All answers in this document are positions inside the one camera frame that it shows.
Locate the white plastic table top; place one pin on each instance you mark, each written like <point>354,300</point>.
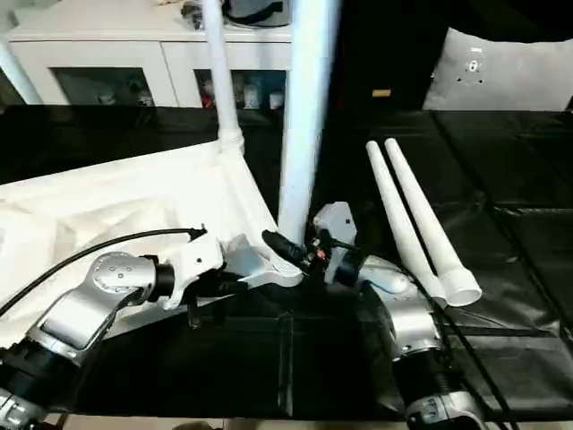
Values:
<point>112,201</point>

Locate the white plastic table leg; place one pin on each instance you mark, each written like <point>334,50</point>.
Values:
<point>224,80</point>
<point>394,215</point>
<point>304,112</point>
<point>425,215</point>

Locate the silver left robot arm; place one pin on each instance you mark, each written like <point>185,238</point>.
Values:
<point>89,304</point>

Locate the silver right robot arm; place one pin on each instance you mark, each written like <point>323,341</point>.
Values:
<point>412,313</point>

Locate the black work mat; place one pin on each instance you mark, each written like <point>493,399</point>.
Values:
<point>224,358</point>

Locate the small white jar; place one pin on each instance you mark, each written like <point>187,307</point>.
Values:
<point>250,97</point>
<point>276,101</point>

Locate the red packet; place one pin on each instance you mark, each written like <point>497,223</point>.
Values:
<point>207,95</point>

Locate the black cabinet with gold label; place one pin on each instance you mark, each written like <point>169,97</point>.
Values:
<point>380,54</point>

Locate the black round helmet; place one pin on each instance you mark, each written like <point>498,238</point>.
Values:
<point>259,11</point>

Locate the black crumpled bundle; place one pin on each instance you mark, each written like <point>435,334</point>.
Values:
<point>192,13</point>

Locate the white sideboard cabinet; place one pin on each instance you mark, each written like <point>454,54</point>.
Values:
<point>112,49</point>

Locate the grey cushion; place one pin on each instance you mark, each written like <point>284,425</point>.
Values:
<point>501,71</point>

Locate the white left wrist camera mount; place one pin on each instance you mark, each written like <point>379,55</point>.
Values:
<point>197,260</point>

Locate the white slanted post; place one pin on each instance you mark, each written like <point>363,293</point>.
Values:
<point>20,74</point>

